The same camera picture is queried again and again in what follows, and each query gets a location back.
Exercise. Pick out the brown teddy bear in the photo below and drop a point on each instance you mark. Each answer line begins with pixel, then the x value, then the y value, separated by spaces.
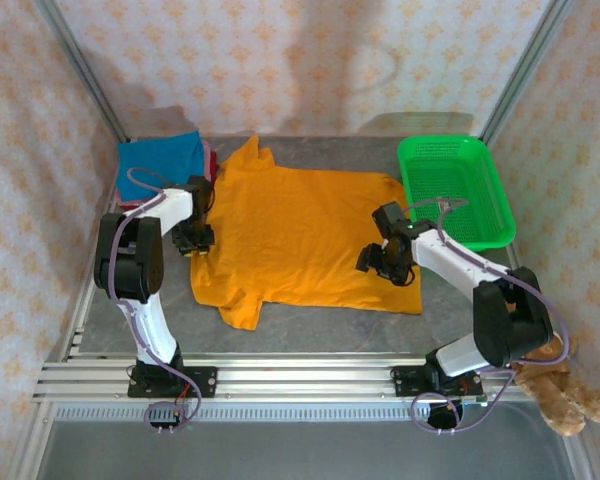
pixel 565 400

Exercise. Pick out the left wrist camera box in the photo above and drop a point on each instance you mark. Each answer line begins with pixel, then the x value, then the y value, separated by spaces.
pixel 184 239

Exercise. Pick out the small label tag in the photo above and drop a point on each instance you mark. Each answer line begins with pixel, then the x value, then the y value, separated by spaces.
pixel 445 203

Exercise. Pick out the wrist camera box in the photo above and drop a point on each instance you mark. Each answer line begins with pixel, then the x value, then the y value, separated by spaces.
pixel 184 239
pixel 369 257

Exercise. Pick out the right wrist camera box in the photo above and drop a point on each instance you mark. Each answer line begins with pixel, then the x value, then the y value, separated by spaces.
pixel 369 257

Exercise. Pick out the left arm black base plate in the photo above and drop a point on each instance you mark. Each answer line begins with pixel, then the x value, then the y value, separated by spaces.
pixel 205 382

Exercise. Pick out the aluminium frame post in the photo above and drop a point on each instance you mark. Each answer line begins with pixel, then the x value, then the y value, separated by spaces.
pixel 87 75
pixel 522 75

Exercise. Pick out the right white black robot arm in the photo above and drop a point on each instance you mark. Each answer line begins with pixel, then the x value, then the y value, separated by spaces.
pixel 450 250

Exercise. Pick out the stack of folded clothes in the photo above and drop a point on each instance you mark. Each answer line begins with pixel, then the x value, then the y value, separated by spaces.
pixel 207 160

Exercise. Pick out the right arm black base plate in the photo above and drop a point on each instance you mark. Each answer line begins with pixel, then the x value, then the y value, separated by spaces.
pixel 405 382

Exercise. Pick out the green plastic basket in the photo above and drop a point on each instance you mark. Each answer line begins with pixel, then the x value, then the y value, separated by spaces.
pixel 455 170

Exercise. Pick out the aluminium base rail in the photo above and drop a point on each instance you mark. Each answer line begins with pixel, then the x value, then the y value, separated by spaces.
pixel 305 380

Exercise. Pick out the orange t-shirt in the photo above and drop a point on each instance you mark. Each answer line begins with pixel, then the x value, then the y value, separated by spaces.
pixel 300 235

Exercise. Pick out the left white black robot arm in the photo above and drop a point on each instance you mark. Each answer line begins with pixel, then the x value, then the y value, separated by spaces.
pixel 152 330

